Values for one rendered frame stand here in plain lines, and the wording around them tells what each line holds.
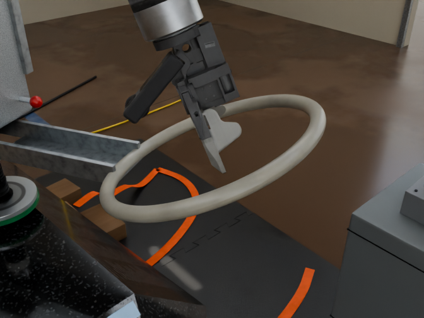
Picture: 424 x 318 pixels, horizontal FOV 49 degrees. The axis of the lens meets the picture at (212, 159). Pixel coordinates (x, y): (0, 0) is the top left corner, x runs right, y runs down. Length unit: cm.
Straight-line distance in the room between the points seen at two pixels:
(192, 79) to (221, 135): 9
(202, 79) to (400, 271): 88
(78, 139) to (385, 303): 96
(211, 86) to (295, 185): 229
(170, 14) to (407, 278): 98
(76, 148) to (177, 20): 65
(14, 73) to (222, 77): 72
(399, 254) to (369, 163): 197
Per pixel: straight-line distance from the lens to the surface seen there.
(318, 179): 301
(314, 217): 270
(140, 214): 80
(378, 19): 581
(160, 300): 124
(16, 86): 129
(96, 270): 123
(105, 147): 118
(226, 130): 66
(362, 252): 140
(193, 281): 226
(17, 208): 140
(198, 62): 68
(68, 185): 285
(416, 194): 135
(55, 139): 127
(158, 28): 65
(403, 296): 141
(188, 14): 65
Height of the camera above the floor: 165
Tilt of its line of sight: 32 degrees down
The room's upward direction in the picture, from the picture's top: straight up
